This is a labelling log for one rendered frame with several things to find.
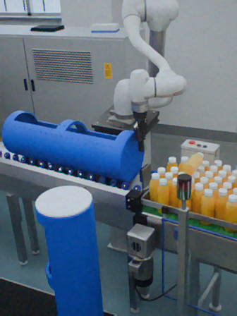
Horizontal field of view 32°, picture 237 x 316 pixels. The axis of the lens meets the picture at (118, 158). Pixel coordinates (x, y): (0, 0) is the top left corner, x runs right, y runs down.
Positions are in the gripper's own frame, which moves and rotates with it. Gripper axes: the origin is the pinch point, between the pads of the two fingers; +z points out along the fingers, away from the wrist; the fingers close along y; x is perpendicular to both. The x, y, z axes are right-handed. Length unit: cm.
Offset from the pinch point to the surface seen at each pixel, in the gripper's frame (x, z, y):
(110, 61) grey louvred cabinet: 104, -7, 135
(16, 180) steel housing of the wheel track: 86, 35, -15
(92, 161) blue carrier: 22.1, 6.9, -16.2
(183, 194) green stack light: -43, -3, -41
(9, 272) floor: 105, 116, -22
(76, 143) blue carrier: 33.5, -0.6, -13.9
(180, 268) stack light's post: -41, 38, -40
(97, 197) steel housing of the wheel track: 21.0, 30.7, -15.4
